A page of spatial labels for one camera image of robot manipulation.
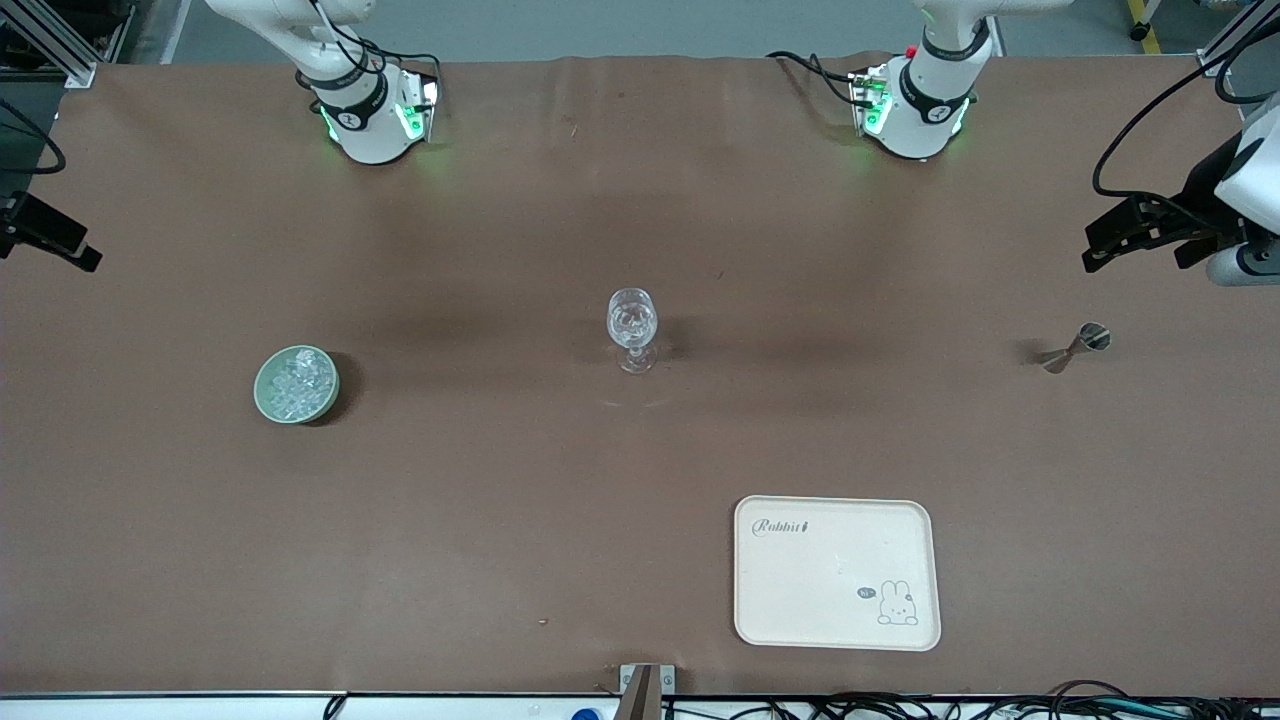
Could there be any steel double jigger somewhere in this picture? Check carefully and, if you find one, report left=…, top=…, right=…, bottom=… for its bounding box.
left=1040, top=322, right=1113, bottom=375

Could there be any clear ice cube heap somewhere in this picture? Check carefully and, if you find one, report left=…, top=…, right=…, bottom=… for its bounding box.
left=265, top=348, right=336, bottom=417

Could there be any clear wine glass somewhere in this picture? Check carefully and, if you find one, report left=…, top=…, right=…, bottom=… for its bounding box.
left=606, top=288, right=661, bottom=375

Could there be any green round bowl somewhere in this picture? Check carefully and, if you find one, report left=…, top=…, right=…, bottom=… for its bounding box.
left=253, top=345, right=341, bottom=425

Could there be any cream rabbit print tray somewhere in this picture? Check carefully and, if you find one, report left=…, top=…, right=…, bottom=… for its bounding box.
left=733, top=495, right=943, bottom=653

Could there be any brown table cover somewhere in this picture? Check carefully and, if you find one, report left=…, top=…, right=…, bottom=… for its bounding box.
left=0, top=52, right=1280, bottom=698

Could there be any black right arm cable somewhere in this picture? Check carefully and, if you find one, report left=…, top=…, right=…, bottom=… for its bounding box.
left=0, top=98, right=67, bottom=177

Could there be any aluminium frame profile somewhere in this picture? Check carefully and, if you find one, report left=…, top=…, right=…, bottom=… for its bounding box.
left=1195, top=0, right=1280, bottom=77
left=0, top=0, right=137, bottom=89

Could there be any black left base cable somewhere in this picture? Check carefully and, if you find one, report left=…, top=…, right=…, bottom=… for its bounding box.
left=767, top=50, right=867, bottom=107

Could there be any black base cable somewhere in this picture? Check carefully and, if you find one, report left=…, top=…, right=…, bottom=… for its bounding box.
left=767, top=50, right=867, bottom=107
left=300, top=0, right=443, bottom=93

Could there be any black right base cable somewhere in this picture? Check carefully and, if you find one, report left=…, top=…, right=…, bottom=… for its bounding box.
left=300, top=0, right=443, bottom=93

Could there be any black cable bundle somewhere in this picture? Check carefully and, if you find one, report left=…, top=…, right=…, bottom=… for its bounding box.
left=660, top=680, right=1280, bottom=720

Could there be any grey metal bracket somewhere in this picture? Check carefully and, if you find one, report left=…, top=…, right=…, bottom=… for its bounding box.
left=618, top=663, right=677, bottom=720

